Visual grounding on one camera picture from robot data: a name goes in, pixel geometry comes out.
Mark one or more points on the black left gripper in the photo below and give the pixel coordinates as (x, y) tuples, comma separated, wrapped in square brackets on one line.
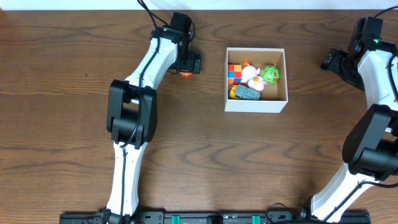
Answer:
[(191, 62)]

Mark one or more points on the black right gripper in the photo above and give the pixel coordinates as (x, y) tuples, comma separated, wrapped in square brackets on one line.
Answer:
[(333, 62)]

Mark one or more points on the orange round gear toy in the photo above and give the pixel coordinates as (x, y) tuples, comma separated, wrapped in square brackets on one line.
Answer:
[(186, 74)]

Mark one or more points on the multicoloured block cube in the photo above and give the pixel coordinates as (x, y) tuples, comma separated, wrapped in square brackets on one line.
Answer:
[(234, 74)]

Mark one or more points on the grey yellow toy truck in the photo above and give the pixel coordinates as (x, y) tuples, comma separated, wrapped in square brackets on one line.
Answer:
[(241, 92)]

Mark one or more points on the green polyhedral dice ball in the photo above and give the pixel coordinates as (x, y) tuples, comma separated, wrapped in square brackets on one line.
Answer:
[(270, 74)]

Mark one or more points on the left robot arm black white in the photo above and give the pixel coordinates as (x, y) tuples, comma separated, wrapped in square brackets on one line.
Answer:
[(132, 114)]

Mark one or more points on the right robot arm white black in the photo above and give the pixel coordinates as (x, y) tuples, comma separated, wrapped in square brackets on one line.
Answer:
[(368, 158)]

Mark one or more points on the white cardboard box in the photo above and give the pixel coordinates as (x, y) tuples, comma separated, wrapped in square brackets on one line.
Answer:
[(273, 97)]

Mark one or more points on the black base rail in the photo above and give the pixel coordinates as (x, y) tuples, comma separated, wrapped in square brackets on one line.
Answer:
[(159, 217)]

